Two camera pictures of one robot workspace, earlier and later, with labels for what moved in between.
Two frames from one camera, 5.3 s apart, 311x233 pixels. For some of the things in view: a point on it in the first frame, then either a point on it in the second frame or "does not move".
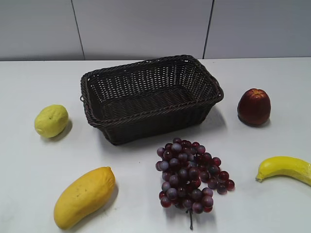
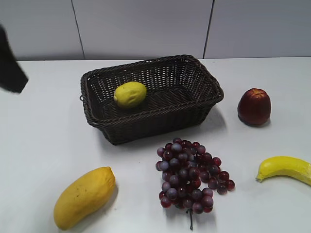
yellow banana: [298, 168] does not move
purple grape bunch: [185, 167] does not move
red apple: [254, 107] does not move
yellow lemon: [51, 121] to [130, 94]
